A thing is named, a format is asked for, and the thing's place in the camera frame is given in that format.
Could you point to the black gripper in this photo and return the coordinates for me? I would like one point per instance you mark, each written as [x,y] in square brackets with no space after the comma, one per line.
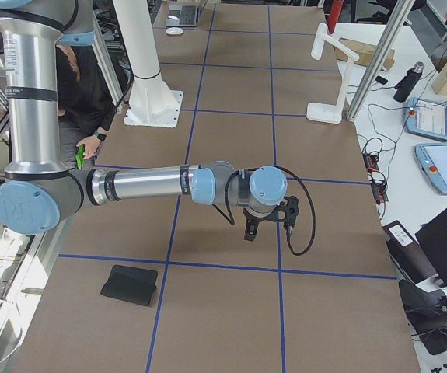
[253,218]

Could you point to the black mouse pad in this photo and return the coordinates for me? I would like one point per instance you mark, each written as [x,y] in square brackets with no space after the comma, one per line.
[130,284]

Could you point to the grey laptop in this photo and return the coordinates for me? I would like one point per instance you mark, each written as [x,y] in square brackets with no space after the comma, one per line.
[184,15]

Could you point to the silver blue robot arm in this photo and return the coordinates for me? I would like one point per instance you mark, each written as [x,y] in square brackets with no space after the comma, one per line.
[40,191]

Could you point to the white desk lamp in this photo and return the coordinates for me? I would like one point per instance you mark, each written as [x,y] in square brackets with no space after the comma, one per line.
[327,90]

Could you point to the white computer mouse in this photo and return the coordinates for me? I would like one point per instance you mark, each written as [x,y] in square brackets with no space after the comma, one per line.
[174,31]

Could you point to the black orange usb hub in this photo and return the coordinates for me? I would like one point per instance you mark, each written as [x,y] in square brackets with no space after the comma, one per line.
[376,178]

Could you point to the black power adapter box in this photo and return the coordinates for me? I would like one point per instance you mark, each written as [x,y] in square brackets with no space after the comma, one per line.
[407,252]

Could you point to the green handheld tool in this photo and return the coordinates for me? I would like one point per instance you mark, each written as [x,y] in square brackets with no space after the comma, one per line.
[79,156]

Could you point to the black monitor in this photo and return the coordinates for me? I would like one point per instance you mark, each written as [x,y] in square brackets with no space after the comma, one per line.
[427,311]

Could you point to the upper blue teach pendant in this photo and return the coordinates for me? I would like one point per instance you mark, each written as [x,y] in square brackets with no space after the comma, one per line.
[426,118]

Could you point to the blue teach pendant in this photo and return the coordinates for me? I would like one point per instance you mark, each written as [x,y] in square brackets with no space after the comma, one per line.
[426,118]
[433,160]

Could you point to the seated person in black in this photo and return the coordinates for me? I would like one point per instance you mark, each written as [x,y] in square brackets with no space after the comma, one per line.
[85,106]

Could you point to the lower blue teach pendant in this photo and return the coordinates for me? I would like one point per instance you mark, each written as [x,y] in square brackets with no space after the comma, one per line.
[433,160]

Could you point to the black water bottle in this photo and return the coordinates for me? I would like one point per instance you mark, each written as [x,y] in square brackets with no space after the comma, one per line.
[405,86]

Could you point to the cardboard box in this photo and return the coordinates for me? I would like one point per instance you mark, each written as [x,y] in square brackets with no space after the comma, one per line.
[365,51]

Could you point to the red cylinder object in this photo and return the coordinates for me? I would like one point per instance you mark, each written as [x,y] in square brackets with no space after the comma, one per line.
[335,11]

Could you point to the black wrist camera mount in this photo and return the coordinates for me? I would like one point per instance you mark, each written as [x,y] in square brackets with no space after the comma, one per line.
[288,211]

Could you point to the white pedestal column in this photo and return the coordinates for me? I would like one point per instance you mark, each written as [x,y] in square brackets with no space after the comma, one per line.
[151,103]

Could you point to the aluminium frame post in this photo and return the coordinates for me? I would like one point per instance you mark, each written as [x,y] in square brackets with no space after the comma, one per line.
[389,34]

